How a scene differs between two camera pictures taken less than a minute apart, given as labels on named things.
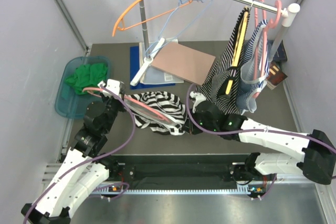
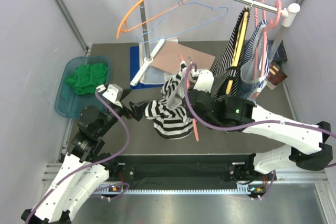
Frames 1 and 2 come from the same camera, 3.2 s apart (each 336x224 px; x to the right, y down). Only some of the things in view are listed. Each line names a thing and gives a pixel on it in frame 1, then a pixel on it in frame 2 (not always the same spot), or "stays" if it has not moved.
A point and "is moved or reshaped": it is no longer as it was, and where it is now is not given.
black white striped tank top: x=165 y=104 is moved or reshaped
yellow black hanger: x=238 y=51 stays
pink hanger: x=136 y=106 -> x=188 y=85
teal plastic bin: x=70 y=101 stays
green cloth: x=87 y=76 stays
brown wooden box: x=275 y=75 stays
